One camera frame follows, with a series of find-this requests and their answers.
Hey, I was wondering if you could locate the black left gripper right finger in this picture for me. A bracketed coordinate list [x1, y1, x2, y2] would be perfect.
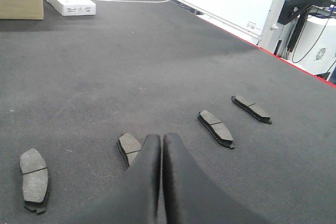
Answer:
[162, 133, 268, 223]

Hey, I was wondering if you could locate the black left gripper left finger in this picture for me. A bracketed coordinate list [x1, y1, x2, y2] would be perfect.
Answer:
[62, 134, 161, 223]

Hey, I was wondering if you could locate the brake pad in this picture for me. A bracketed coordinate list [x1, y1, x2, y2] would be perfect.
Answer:
[231, 95, 272, 124]
[197, 110, 235, 150]
[117, 133, 142, 168]
[19, 148, 50, 215]

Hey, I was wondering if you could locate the white machine housing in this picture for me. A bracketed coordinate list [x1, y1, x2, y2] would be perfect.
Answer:
[288, 16, 335, 79]

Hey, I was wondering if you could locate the red conveyor frame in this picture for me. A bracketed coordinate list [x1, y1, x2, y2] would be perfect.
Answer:
[167, 0, 336, 90]

